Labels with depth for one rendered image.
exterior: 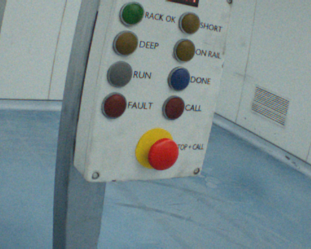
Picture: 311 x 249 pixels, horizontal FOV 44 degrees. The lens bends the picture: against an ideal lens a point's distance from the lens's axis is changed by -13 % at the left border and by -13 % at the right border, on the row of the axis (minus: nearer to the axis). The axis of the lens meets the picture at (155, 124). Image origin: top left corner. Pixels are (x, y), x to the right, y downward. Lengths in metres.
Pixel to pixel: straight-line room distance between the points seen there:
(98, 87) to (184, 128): 0.13
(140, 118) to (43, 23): 3.63
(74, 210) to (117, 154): 0.13
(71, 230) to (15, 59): 3.55
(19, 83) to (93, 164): 3.68
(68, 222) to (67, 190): 0.05
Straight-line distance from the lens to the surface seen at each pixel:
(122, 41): 0.47
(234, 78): 4.76
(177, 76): 0.51
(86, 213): 0.61
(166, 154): 0.51
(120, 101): 0.48
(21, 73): 4.14
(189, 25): 0.51
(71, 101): 0.56
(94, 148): 0.50
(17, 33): 4.06
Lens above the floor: 1.13
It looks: 15 degrees down
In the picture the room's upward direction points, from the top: 11 degrees clockwise
